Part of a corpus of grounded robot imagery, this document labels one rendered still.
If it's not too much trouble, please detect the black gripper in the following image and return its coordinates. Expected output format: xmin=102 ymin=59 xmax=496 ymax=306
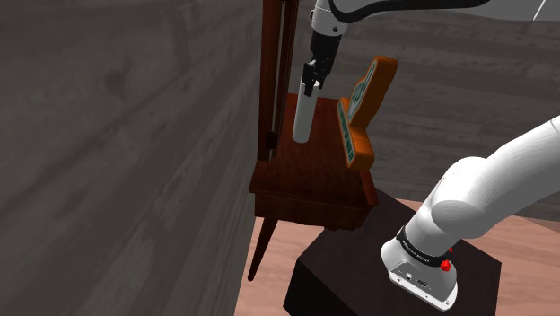
xmin=301 ymin=31 xmax=343 ymax=98

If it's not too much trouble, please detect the white cylinder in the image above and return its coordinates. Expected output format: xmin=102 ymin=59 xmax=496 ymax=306
xmin=291 ymin=77 xmax=318 ymax=145

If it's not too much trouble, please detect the orange block with green print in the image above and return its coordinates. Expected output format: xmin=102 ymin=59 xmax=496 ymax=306
xmin=335 ymin=55 xmax=399 ymax=172

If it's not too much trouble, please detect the dark red wooden table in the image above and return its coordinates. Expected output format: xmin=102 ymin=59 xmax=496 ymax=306
xmin=247 ymin=0 xmax=381 ymax=283

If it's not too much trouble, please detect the dark robot stand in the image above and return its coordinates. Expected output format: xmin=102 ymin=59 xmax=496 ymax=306
xmin=283 ymin=188 xmax=503 ymax=316

